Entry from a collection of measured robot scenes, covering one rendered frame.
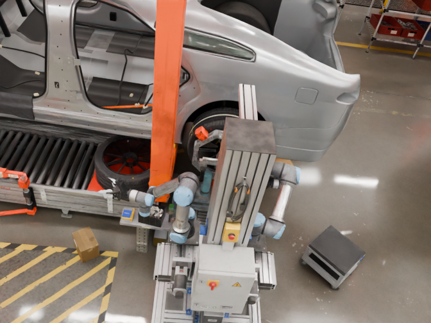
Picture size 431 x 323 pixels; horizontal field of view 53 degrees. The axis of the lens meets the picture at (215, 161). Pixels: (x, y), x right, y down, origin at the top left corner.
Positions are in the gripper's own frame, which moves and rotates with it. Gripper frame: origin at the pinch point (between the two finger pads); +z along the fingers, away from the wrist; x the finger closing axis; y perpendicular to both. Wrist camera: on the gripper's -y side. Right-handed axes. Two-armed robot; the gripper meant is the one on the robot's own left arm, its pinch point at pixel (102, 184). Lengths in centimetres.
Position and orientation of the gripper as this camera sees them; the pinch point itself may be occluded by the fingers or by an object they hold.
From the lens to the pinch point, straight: 295.0
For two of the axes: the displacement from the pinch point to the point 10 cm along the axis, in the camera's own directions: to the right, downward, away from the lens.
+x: 2.4, -5.7, 7.9
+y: -1.5, 7.8, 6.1
